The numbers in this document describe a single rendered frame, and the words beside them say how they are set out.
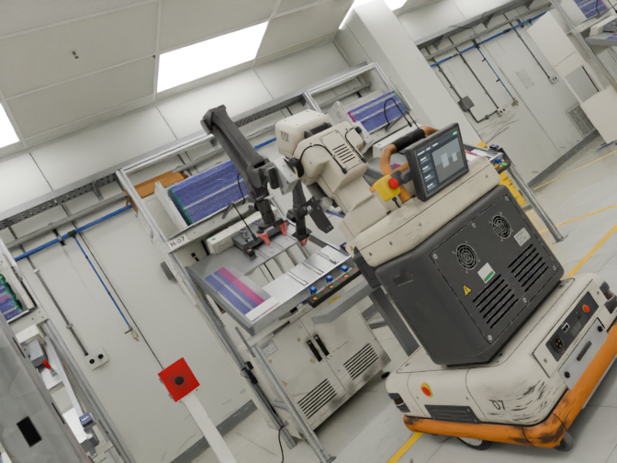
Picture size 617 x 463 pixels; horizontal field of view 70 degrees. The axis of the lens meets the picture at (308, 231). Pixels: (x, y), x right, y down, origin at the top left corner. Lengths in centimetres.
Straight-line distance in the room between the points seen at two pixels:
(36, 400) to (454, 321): 119
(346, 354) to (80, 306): 235
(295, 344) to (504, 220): 139
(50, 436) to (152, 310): 375
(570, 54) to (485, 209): 472
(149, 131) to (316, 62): 220
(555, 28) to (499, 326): 505
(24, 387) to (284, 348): 222
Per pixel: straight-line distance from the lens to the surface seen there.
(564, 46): 620
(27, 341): 254
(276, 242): 262
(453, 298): 137
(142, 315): 406
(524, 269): 161
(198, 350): 407
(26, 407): 33
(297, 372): 252
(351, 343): 266
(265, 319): 216
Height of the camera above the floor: 83
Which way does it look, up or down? 3 degrees up
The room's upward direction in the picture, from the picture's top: 33 degrees counter-clockwise
